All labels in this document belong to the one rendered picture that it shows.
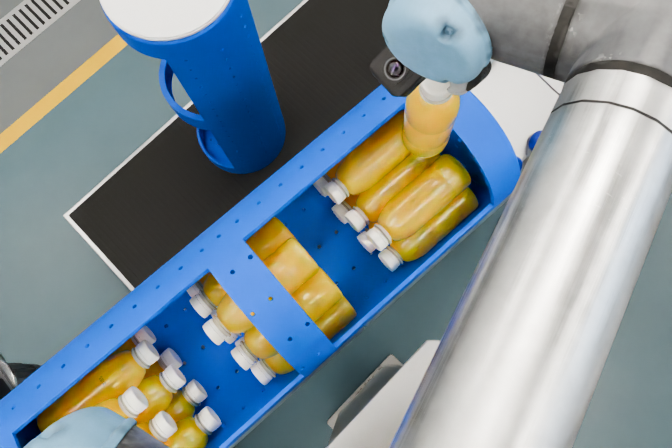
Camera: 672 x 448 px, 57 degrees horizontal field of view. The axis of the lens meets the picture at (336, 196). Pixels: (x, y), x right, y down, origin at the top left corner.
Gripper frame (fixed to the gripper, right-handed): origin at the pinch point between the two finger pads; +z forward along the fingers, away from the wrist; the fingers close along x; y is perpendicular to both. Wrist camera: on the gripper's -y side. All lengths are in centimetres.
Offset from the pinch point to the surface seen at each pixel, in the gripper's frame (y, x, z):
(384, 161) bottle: -3.6, 3.0, 30.7
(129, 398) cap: -56, 0, 27
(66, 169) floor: -61, 100, 145
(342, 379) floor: -35, -20, 144
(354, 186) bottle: -9.9, 3.3, 31.5
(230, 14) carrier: -2, 49, 44
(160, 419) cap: -56, -4, 32
